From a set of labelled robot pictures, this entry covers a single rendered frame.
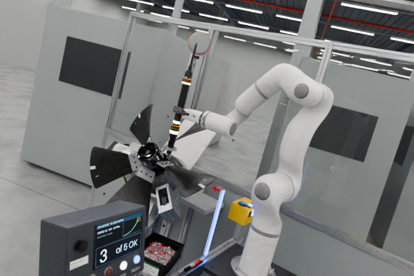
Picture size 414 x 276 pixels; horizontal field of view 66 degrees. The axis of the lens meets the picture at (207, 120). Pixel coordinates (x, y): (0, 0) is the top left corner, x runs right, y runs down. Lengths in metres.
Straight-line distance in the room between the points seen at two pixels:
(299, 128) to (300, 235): 1.05
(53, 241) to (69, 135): 3.45
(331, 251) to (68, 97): 3.33
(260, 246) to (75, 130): 3.24
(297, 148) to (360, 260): 1.04
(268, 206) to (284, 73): 0.51
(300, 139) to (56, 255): 0.86
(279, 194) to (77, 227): 0.70
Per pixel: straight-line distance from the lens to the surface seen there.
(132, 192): 1.63
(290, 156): 1.25
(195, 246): 2.55
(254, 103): 1.36
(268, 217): 1.29
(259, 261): 1.38
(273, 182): 1.22
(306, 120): 1.26
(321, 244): 2.15
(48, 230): 0.89
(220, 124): 1.43
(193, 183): 1.54
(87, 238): 0.87
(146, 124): 1.84
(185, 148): 1.97
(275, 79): 1.30
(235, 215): 1.74
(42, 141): 4.56
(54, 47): 4.43
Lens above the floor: 1.66
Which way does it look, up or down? 7 degrees down
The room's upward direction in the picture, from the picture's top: 15 degrees clockwise
